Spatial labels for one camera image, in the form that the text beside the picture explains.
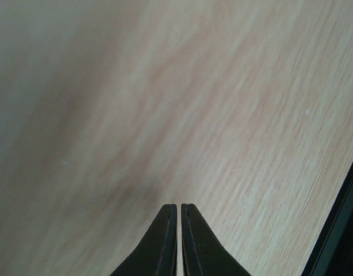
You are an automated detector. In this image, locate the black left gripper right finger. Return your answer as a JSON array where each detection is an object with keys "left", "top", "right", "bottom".
[{"left": 181, "top": 204, "right": 248, "bottom": 276}]

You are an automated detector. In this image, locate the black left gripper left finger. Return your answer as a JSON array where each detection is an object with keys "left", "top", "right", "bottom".
[{"left": 112, "top": 204, "right": 177, "bottom": 276}]

